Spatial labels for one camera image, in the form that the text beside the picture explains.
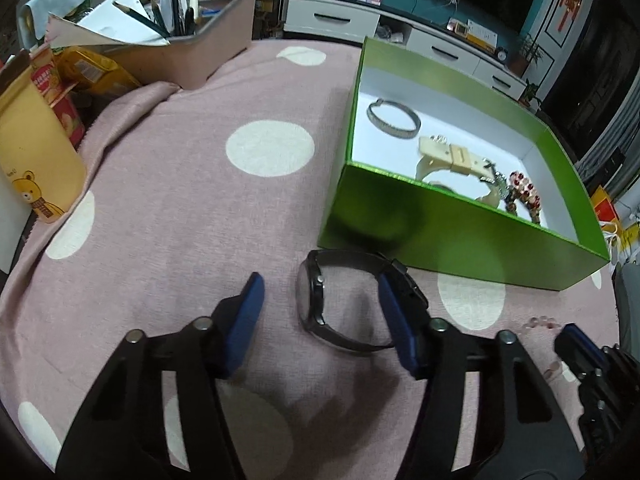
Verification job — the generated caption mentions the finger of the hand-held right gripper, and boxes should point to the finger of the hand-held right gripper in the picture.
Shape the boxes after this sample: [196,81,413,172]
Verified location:
[554,324,609,382]

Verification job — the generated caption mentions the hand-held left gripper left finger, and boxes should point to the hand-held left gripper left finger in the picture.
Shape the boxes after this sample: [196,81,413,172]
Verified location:
[57,271,266,480]

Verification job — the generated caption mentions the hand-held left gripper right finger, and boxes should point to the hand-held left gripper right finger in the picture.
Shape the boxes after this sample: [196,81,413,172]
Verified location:
[376,271,586,480]

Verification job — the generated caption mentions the pale pink bead bracelet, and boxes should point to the pale pink bead bracelet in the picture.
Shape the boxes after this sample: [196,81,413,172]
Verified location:
[520,315,568,383]

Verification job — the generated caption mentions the black wrist watch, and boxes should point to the black wrist watch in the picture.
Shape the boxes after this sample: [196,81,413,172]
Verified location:
[296,249,428,356]

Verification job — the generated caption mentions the green cardboard box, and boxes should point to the green cardboard box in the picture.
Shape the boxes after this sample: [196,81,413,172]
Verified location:
[317,36,612,292]

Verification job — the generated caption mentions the red and pink bead bracelet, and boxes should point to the red and pink bead bracelet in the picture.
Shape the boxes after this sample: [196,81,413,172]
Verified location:
[502,171,543,223]

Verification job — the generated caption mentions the cream strap wrist watch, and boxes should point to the cream strap wrist watch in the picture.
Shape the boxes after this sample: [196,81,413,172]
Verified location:
[414,135,501,207]

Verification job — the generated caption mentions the grey metal bangle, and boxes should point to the grey metal bangle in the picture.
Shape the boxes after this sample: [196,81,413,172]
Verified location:
[366,100,421,139]

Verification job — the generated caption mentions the pink polka dot tablecloth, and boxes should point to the pink polka dot tablecloth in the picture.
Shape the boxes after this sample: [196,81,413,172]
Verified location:
[0,40,621,480]

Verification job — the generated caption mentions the small potted plant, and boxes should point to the small potted plant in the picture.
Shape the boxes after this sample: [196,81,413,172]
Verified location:
[517,80,543,111]

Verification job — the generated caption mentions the yellow bear print bottle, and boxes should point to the yellow bear print bottle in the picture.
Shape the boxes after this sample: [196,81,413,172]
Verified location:
[0,50,88,223]

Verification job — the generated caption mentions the pink desk organizer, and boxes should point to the pink desk organizer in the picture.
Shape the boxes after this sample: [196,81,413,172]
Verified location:
[107,0,258,90]

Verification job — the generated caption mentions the red snack packet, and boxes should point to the red snack packet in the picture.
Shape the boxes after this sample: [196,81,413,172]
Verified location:
[30,50,86,148]

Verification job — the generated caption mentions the yellow snack packet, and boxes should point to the yellow snack packet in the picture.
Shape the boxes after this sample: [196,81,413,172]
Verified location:
[52,45,143,101]

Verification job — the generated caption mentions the tall potted plant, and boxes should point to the tall potted plant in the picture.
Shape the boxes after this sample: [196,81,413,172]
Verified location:
[510,34,543,76]

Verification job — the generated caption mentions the yellow white desk calendar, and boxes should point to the yellow white desk calendar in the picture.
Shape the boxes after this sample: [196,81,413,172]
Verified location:
[465,19,498,51]

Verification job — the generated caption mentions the white television cabinet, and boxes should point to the white television cabinet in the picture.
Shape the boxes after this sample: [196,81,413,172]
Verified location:
[282,0,528,101]

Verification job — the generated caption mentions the black pencil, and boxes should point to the black pencil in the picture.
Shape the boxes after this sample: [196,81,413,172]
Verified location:
[112,1,171,38]

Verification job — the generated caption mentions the leafy potted plant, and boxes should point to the leafy potted plant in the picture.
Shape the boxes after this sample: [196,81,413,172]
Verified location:
[235,0,281,38]

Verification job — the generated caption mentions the bunch of pens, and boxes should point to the bunch of pens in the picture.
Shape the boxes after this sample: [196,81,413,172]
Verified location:
[150,0,206,38]

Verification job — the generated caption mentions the white paper sheets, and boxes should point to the white paper sheets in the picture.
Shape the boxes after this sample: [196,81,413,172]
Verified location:
[47,0,171,48]

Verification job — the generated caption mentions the red hanging knot decoration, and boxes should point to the red hanging knot decoration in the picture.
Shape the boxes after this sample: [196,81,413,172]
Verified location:
[555,0,586,36]

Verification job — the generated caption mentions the green white rolled cloth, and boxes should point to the green white rolled cloth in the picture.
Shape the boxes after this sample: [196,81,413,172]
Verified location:
[17,0,93,41]

